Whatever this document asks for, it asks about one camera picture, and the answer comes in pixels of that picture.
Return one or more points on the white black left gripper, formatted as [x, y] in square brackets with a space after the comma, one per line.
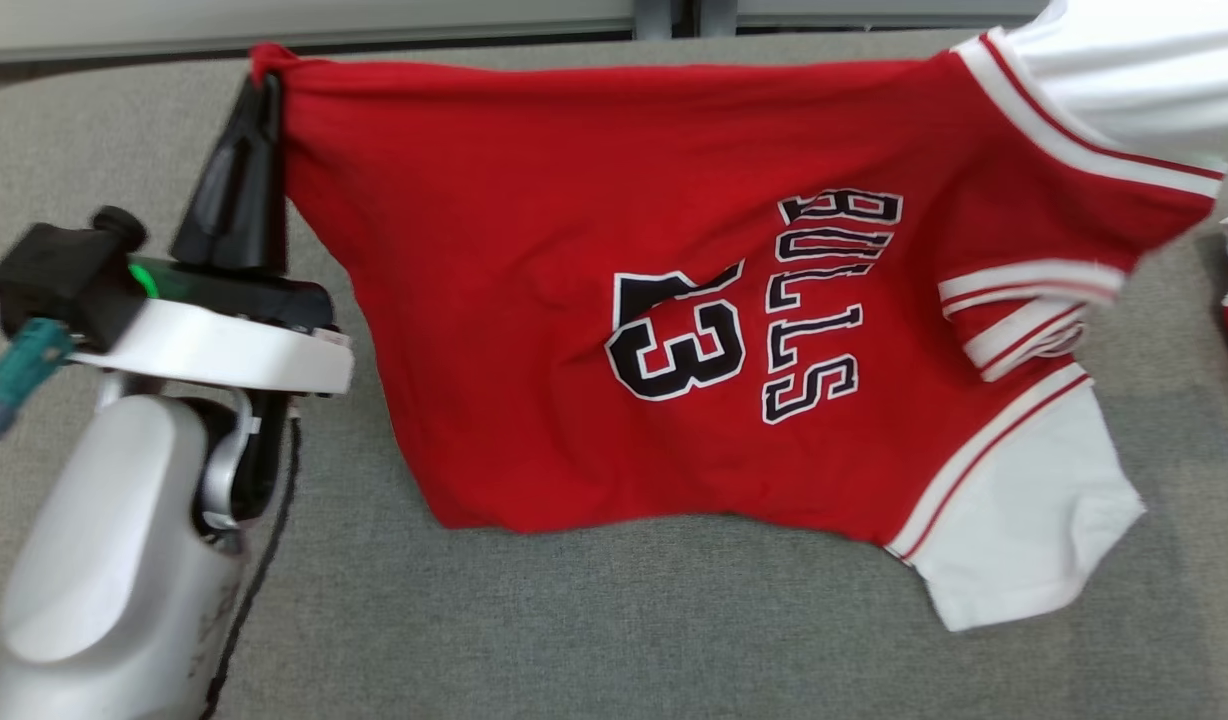
[224, 345]

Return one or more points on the red white Bulls jersey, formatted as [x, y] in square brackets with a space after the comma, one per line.
[524, 250]

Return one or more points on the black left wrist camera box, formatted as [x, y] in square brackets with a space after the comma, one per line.
[59, 275]

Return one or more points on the grey partition post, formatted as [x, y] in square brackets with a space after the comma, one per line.
[716, 12]
[654, 15]

